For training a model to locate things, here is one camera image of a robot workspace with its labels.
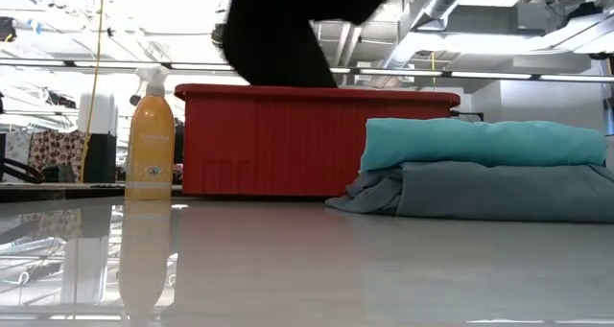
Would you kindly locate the black garment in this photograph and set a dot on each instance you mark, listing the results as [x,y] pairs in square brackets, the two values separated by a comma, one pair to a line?
[278,30]

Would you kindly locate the turquoise garment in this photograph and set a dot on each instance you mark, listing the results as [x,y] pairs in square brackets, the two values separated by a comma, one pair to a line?
[479,142]

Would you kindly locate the grey-green pants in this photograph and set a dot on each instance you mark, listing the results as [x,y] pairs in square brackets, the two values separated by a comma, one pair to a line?
[479,193]

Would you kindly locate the red plastic laundry bin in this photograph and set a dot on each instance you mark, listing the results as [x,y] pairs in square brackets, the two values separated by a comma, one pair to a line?
[268,140]

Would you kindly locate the orange spray bottle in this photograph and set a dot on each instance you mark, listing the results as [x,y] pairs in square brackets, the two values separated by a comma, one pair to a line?
[149,149]

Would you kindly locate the black box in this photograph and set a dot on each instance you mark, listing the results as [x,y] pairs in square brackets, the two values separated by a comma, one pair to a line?
[101,159]

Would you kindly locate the white cylinder container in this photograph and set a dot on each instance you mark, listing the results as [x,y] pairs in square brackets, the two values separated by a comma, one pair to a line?
[98,116]

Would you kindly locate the brown patterned cloth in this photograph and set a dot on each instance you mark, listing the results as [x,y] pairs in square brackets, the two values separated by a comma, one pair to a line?
[57,154]

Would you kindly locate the ceiling light rail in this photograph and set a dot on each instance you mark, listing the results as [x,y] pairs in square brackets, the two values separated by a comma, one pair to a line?
[432,73]

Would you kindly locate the black dome ceiling camera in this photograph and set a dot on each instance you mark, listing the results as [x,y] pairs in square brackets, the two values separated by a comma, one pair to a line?
[217,34]

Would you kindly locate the smooth silver air duct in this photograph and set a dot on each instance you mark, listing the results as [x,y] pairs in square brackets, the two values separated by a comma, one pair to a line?
[446,1]

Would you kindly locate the black aluminium table frame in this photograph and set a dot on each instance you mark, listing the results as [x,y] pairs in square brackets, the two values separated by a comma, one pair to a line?
[57,195]

